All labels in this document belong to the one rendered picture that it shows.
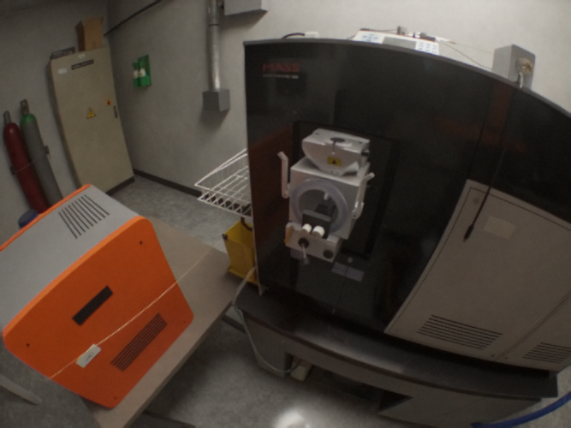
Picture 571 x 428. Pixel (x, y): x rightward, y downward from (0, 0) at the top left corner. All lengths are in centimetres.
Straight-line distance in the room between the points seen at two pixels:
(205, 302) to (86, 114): 280
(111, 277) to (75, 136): 278
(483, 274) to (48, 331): 83
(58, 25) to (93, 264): 343
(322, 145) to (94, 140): 312
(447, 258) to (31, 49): 381
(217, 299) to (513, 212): 83
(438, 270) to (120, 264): 64
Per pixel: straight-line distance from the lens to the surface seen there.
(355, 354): 73
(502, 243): 48
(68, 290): 51
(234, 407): 143
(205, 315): 82
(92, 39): 340
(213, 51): 196
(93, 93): 329
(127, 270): 55
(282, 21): 174
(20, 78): 353
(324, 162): 34
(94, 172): 336
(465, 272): 51
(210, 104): 197
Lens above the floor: 140
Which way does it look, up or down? 36 degrees down
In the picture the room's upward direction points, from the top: 1 degrees clockwise
